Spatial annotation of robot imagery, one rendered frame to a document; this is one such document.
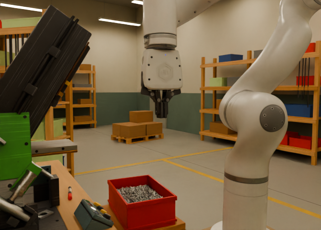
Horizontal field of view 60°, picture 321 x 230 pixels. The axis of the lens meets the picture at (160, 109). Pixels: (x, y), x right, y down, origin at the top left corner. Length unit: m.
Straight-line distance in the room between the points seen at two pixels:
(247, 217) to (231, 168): 0.13
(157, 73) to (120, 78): 10.46
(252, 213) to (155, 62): 0.47
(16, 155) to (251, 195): 0.72
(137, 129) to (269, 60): 6.47
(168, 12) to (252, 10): 6.69
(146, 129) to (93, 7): 5.52
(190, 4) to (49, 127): 3.03
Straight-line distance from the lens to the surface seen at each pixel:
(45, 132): 3.69
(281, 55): 0.80
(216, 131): 7.20
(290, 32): 0.82
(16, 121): 1.02
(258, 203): 0.82
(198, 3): 0.80
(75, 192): 1.32
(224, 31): 7.85
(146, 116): 7.81
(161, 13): 0.70
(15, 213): 0.98
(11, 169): 1.00
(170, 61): 0.70
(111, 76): 10.96
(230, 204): 0.82
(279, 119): 0.71
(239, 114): 0.72
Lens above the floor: 1.35
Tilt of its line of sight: 4 degrees down
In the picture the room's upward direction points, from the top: straight up
